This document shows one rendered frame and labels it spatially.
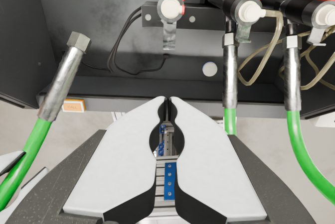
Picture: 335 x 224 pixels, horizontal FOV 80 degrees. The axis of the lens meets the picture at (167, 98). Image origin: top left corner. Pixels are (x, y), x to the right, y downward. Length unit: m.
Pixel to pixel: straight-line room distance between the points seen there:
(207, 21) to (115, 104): 0.28
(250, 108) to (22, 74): 0.52
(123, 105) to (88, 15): 0.24
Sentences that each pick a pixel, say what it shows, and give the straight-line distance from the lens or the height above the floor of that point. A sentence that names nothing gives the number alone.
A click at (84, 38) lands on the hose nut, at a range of 0.24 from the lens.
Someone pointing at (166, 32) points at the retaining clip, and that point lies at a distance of 0.23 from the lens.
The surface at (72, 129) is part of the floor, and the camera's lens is 1.94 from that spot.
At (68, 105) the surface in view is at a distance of 0.53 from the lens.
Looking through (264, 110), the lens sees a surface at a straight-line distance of 0.54.
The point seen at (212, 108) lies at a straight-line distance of 0.50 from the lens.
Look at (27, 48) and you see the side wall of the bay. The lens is 0.55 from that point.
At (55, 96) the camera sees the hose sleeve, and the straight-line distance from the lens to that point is 0.23.
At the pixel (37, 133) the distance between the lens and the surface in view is 0.24.
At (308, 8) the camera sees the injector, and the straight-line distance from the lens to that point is 0.28.
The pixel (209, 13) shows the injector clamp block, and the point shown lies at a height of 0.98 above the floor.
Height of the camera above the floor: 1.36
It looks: 60 degrees down
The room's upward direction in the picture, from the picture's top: 179 degrees counter-clockwise
